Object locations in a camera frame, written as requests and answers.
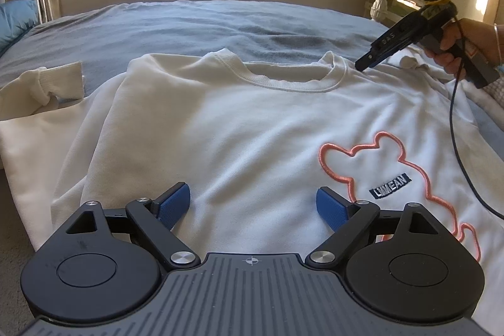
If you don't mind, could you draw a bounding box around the grey bed blanket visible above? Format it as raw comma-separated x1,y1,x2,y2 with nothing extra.
0,0,504,336

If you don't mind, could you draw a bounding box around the person right hand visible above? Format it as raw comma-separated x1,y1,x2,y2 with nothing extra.
425,18,504,78

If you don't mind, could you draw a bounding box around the teal pillow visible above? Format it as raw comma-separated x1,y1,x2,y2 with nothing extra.
0,0,39,54

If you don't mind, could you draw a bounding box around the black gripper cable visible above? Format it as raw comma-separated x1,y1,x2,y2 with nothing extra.
448,16,504,221

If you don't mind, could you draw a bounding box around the white footboard bedpost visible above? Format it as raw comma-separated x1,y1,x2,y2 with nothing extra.
370,0,388,23

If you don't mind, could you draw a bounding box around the white green side table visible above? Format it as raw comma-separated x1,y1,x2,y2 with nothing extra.
363,0,424,27

